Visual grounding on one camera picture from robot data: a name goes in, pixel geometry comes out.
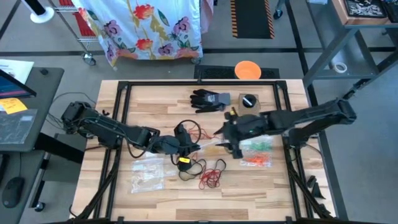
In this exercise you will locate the black office desk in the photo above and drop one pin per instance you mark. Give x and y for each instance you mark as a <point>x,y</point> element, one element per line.
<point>46,93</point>

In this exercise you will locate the black work glove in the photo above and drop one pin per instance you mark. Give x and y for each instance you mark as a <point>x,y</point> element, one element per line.
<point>211,101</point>
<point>203,92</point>

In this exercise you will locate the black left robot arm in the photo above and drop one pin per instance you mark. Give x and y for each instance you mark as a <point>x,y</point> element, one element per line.
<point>102,127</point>

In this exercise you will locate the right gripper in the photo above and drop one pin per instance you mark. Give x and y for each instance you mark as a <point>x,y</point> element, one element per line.
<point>248,126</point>

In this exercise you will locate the black grate floor mat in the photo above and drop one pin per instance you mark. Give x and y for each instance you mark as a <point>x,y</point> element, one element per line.
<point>217,73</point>

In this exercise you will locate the black pole white base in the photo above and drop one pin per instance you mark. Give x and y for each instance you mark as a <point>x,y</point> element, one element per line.
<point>42,17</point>

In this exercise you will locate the black round desk knob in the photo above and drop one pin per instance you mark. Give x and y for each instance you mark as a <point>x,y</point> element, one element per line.
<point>44,71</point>

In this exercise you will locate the pile of coloured rubber bands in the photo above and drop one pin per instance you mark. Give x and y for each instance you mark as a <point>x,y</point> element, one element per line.
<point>214,151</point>

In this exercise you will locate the black hazard-striped floor mat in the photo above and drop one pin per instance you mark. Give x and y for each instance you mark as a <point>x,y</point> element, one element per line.
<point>252,18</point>

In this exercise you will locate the green rubber band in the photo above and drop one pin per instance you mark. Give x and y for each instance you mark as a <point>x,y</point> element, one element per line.
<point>258,146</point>
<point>253,147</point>
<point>265,145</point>

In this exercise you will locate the black plastic wedge piece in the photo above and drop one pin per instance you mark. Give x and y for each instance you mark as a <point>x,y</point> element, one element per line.
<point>323,211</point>
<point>311,182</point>
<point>317,193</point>

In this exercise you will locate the floral print cloth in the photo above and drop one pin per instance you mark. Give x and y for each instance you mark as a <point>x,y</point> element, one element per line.
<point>140,28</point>

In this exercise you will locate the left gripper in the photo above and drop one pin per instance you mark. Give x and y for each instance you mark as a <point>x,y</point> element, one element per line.
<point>174,144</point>

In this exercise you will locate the small black hook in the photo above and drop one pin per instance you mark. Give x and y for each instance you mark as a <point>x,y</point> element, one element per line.
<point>104,112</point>

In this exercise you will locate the black computer mouse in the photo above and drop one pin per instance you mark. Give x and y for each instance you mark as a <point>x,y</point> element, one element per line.
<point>12,189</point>

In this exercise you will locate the black aluminium table frame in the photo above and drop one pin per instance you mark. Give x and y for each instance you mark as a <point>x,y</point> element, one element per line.
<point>202,83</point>

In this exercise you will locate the wood-topped grey workbench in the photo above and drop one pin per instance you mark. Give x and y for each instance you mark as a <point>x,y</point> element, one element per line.
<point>363,31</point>

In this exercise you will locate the orange disc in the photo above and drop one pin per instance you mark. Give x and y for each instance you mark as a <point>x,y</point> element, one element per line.
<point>247,70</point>

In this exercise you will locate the black parts tray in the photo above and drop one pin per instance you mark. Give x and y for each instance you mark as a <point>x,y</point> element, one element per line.
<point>365,7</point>
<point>392,9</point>

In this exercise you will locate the pile of clear plastic bags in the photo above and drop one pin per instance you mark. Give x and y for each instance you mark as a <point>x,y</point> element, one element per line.
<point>146,174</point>

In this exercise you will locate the grey plastic sleeve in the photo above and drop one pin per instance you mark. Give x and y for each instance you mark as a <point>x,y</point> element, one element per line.
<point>15,127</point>

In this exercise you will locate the pink cloth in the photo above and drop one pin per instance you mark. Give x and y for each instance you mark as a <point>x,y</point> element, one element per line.
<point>206,12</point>

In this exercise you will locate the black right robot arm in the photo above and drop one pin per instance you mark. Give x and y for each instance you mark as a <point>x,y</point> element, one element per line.
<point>311,116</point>

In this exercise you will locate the white tape roll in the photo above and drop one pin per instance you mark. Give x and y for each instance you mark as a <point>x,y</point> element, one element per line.
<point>335,68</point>

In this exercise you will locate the black computer monitor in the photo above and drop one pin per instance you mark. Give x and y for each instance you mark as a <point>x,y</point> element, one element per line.
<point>12,88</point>

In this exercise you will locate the white paper sheet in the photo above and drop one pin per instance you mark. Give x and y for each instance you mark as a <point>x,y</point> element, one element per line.
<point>18,67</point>

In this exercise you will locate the yellow sticky note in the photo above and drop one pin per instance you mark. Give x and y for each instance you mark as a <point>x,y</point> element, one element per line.
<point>12,105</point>

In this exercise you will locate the small cardboard box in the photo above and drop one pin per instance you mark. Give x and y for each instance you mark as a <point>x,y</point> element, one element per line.
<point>242,111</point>

